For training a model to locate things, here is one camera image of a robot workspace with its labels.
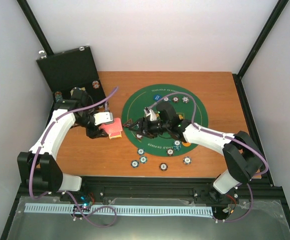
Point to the gold card box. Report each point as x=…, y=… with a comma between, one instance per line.
x=115, y=135

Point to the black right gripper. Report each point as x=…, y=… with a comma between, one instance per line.
x=141, y=122

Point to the green round poker mat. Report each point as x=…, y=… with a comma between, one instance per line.
x=134, y=109

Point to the orange chip stack in case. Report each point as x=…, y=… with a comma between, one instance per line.
x=96, y=84

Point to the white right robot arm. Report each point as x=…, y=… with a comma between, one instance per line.
x=242, y=157

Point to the black poker chip case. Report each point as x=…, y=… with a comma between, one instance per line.
x=70, y=69

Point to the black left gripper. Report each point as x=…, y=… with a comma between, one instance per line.
x=96, y=133

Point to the triangular all in marker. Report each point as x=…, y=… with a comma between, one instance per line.
x=128, y=124

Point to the white slotted cable duct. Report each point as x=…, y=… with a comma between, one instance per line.
x=121, y=210

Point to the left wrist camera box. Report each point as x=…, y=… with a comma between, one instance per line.
x=105, y=117

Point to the green blue chip stack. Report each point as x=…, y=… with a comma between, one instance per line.
x=135, y=163

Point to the blue small blind button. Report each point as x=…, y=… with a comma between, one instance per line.
x=157, y=97

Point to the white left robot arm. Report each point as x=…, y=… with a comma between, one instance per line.
x=38, y=168

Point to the blue white chip stack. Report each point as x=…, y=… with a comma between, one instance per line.
x=187, y=160

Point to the chip stack in case left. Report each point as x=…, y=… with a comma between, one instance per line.
x=58, y=96

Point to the pink-backed card deck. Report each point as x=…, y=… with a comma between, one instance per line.
x=112, y=128

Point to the orange big blind button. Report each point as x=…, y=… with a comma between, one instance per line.
x=186, y=144

